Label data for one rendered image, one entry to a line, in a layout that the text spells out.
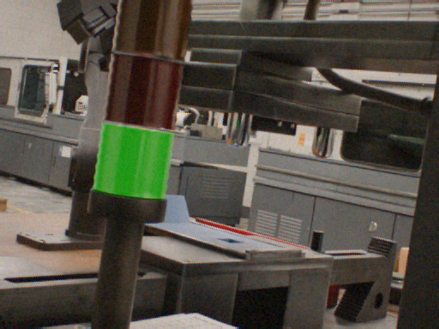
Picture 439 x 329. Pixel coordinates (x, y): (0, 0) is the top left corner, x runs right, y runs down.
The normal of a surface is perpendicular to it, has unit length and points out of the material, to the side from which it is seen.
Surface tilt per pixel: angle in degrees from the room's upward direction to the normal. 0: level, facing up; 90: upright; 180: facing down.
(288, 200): 90
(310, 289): 90
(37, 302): 90
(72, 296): 90
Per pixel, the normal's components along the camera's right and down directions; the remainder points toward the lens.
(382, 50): -0.68, -0.06
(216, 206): 0.68, 0.14
